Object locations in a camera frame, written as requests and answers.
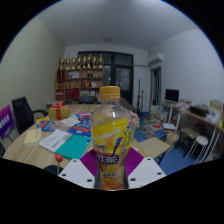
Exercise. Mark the brown wooden stool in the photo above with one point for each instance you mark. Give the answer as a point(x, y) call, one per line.
point(190, 133)

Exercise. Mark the white round stool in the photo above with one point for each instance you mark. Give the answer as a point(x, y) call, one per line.
point(197, 141)

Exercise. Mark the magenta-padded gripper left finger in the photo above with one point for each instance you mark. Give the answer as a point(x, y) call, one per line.
point(76, 173)

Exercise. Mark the grey chair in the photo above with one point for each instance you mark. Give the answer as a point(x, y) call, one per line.
point(126, 103)

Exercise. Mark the yellow gift box red ribbon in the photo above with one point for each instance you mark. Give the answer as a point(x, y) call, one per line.
point(59, 112)

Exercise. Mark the pink snack packet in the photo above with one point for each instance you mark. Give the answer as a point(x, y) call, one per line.
point(84, 116)

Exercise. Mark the white air conditioner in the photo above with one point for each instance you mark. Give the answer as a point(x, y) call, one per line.
point(156, 58)

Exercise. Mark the stack of books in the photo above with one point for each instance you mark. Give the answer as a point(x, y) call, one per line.
point(158, 116)

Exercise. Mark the red-tipped stirring stick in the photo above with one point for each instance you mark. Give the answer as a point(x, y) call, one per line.
point(59, 158)

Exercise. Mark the white booklet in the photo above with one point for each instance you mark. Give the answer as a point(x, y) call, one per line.
point(53, 140)

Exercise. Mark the wooden shelf unit with trophies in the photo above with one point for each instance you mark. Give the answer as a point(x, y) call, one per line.
point(80, 80)

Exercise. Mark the white paper sheet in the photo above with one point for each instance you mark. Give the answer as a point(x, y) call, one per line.
point(70, 121)

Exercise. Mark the small beige side table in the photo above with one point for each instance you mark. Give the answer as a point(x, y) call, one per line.
point(155, 146)

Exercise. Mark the yellow-labelled drink bottle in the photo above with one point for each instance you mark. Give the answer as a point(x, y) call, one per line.
point(111, 133)

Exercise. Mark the pink flower bouquet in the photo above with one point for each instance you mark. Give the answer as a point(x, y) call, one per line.
point(134, 119)

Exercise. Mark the colourful printed brochure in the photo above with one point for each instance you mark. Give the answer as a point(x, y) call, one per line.
point(48, 125)

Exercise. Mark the teal notebook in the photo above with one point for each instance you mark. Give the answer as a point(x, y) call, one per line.
point(74, 146)

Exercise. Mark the black bag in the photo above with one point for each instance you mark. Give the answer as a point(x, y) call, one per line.
point(86, 99)

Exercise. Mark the long wooden desk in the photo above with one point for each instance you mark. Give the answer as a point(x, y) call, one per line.
point(206, 121)

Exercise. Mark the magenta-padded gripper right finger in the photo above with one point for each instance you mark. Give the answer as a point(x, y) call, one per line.
point(146, 171)

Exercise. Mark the black office chair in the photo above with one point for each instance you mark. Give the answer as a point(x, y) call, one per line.
point(22, 113)

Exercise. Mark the black computer monitor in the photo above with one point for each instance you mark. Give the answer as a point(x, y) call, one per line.
point(172, 95)

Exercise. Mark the blue and red brochure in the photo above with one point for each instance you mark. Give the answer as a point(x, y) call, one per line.
point(81, 128)

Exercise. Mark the black tripod stand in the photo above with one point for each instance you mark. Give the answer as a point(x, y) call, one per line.
point(139, 96)

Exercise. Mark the purple sign board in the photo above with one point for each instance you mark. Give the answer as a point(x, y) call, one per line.
point(6, 121)

